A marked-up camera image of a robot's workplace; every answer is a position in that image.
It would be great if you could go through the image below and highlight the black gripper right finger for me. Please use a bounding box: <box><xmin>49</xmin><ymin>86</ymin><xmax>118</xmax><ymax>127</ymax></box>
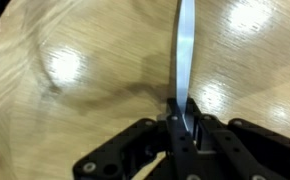
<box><xmin>184</xmin><ymin>97</ymin><xmax>290</xmax><ymax>180</ymax></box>

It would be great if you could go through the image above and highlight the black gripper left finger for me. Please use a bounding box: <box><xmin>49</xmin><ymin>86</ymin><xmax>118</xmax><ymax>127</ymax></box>
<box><xmin>72</xmin><ymin>97</ymin><xmax>203</xmax><ymax>180</ymax></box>

